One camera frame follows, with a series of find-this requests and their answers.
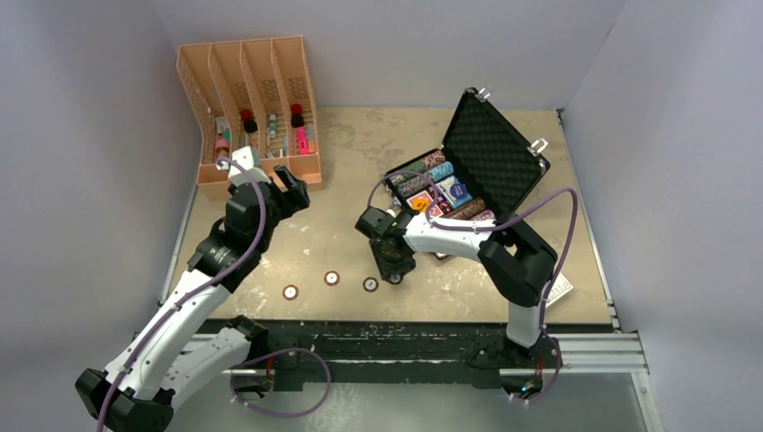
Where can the black metal base rail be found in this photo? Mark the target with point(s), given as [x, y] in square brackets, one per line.
[479, 355]

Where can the red playing card deck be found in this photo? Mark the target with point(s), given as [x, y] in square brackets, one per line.
[434, 210]

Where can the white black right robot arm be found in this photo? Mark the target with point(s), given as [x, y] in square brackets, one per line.
[517, 260]

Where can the white playing card box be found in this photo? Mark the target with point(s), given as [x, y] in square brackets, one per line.
[561, 287]

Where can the red black marker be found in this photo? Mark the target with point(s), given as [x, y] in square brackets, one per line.
[297, 118]
[248, 121]

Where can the pink highlighter marker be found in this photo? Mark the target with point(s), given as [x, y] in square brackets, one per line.
[302, 140]

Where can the peach plastic desk organizer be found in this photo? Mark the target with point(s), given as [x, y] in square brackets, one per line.
[265, 76]

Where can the red white poker chip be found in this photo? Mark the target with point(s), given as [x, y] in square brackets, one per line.
[290, 292]
[331, 278]

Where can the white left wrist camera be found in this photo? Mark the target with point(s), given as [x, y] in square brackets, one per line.
[243, 166]

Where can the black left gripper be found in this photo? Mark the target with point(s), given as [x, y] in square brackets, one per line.
[296, 188]

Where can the blue playing card deck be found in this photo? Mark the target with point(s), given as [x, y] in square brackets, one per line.
[455, 192]

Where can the black aluminium poker case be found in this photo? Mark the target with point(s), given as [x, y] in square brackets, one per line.
[486, 153]

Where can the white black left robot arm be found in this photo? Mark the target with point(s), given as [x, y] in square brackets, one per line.
[143, 387]

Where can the orange dealer button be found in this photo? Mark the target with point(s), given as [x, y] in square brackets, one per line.
[421, 204]

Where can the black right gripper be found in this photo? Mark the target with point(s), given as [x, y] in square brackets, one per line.
[378, 248]

